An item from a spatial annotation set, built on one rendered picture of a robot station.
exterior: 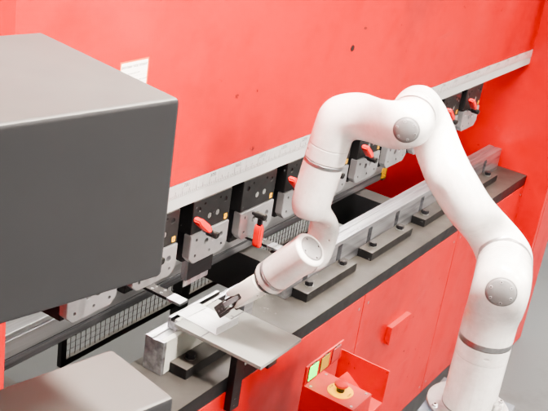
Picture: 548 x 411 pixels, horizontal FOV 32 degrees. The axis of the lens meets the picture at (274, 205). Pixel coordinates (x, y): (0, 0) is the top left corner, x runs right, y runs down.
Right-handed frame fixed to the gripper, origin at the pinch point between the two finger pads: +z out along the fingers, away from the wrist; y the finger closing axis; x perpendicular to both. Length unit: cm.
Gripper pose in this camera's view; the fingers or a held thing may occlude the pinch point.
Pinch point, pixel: (229, 306)
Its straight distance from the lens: 238.5
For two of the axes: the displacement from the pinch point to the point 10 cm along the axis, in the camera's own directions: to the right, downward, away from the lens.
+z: -6.1, 4.7, 6.3
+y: -6.1, 2.3, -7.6
